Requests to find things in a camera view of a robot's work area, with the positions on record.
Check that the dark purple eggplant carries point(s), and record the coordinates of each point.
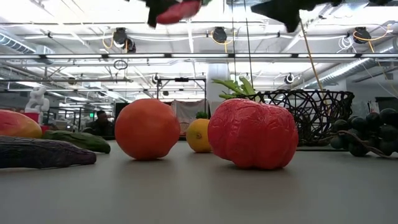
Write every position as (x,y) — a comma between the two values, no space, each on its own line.
(40,152)

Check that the red yellow mango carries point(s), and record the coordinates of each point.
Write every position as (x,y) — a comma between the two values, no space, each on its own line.
(17,124)

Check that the black grape bunch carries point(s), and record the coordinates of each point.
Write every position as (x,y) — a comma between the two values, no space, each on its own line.
(370,130)

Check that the yellow orange lemon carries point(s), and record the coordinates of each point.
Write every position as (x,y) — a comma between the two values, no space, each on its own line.
(199,137)

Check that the dark green cucumber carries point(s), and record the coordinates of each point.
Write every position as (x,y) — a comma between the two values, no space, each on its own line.
(81,140)

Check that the green white celery stalk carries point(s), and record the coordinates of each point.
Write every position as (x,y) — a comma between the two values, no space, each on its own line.
(237,88)

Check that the red carrot with green leaf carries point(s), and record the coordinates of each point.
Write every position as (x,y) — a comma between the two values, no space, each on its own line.
(180,12)

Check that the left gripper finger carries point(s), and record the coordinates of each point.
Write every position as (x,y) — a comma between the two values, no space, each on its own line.
(153,15)

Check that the orange round fruit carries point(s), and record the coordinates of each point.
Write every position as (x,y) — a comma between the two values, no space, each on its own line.
(146,129)

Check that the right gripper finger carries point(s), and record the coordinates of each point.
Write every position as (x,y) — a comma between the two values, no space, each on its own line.
(283,12)

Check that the person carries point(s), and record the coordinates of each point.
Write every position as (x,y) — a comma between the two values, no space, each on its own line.
(101,124)

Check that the white robot figure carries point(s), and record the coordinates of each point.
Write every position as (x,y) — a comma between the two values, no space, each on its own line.
(37,101)

